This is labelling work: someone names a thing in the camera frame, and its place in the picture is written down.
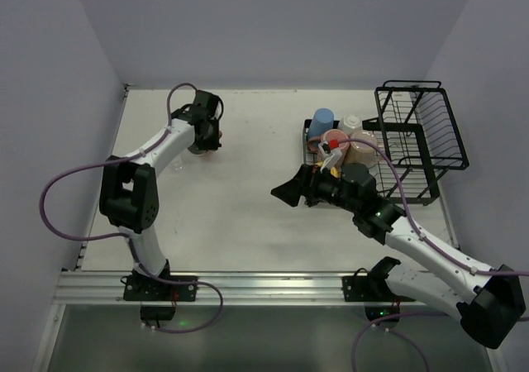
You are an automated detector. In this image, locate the salmon polka dot mug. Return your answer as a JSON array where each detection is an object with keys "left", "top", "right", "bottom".
[{"left": 188, "top": 131, "right": 223, "bottom": 157}]

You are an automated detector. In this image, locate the clear faceted glass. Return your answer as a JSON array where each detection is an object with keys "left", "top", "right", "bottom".
[{"left": 169, "top": 155, "right": 183, "bottom": 171}]

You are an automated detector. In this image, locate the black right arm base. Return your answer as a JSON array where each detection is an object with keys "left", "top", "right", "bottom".
[{"left": 341, "top": 256, "right": 401, "bottom": 321}]

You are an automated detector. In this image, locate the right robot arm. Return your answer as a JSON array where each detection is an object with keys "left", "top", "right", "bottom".
[{"left": 270, "top": 163, "right": 526, "bottom": 349}]

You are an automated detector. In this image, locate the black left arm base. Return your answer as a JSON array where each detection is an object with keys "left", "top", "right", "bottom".
[{"left": 120, "top": 269, "right": 198, "bottom": 327}]

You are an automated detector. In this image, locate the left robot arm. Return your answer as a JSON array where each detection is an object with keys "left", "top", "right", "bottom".
[{"left": 99, "top": 90, "right": 224, "bottom": 278}]

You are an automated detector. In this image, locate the black two-tier dish rack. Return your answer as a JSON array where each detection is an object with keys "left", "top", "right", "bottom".
[{"left": 303, "top": 80, "right": 469, "bottom": 206}]

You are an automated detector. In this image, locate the yellow ceramic mug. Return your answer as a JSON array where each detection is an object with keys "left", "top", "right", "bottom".
[{"left": 312, "top": 161, "right": 340, "bottom": 179}]

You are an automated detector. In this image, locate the pink smiley face mug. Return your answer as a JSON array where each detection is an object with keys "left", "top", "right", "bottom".
[{"left": 307, "top": 129, "right": 350, "bottom": 168}]

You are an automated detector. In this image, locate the light blue plastic cup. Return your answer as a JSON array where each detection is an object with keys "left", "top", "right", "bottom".
[{"left": 307, "top": 107, "right": 334, "bottom": 139}]

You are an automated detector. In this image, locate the white ceramic cup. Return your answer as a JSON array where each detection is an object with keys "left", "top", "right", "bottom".
[{"left": 337, "top": 114, "right": 363, "bottom": 137}]

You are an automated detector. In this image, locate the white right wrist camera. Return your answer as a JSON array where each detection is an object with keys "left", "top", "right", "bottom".
[{"left": 318, "top": 140, "right": 343, "bottom": 170}]

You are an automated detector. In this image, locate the aluminium mounting rail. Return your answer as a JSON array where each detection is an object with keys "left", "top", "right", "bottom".
[{"left": 52, "top": 268, "right": 418, "bottom": 307}]

